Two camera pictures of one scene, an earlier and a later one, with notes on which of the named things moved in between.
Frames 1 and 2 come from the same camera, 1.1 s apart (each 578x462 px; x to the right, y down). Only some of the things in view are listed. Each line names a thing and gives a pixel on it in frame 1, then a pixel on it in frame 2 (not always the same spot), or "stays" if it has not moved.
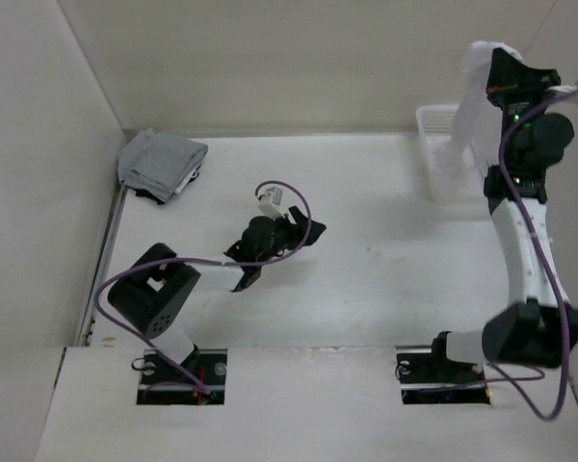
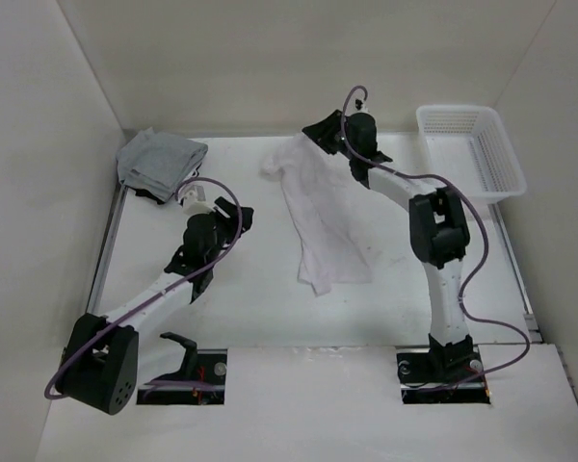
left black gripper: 296,232 → 231,224
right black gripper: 509,80 → 322,132
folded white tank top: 193,174 stays
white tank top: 476,141 → 319,195
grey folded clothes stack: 154,162 stays
